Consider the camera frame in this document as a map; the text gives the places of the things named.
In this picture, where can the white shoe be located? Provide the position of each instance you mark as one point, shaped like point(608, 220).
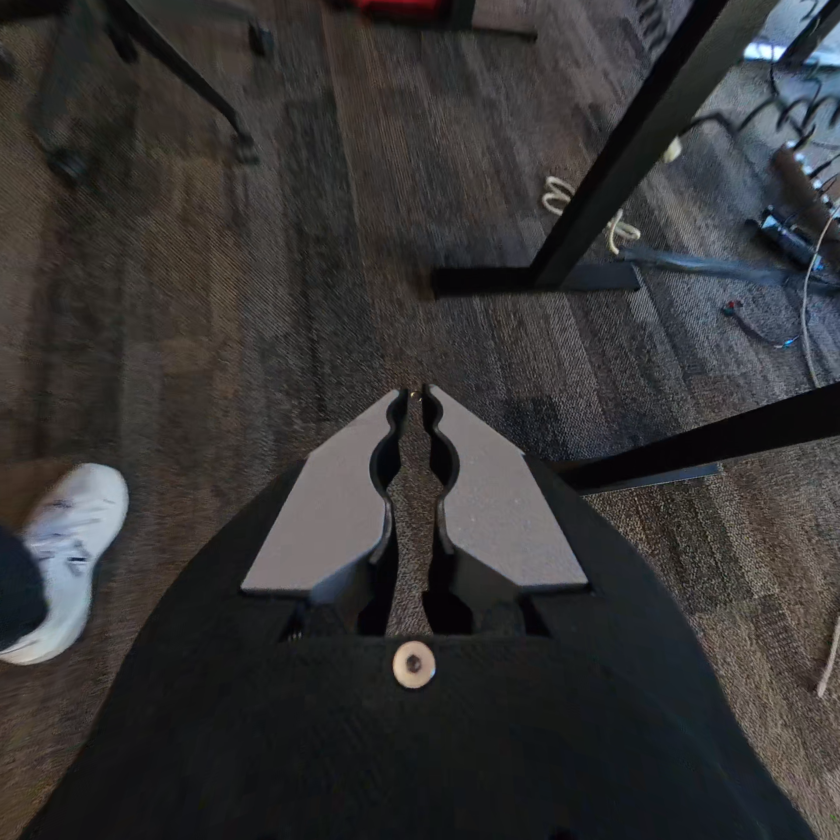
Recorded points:
point(72, 525)

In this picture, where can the thin wooden stick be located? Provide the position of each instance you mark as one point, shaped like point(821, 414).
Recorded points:
point(829, 656)

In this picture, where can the red box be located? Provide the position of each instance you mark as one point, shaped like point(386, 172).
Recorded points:
point(394, 8)

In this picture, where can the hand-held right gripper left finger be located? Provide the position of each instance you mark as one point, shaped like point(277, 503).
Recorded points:
point(328, 512)

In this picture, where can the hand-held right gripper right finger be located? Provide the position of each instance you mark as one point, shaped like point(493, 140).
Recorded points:
point(505, 518)

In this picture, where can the black desk leg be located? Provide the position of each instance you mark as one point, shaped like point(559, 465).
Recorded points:
point(722, 439)
point(623, 151)

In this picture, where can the dark trousers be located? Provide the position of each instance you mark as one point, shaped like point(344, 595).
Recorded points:
point(16, 590)

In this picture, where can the black chair base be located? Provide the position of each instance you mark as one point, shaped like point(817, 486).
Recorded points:
point(184, 72)

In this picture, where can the black power strip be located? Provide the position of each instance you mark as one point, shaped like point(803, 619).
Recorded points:
point(787, 239)

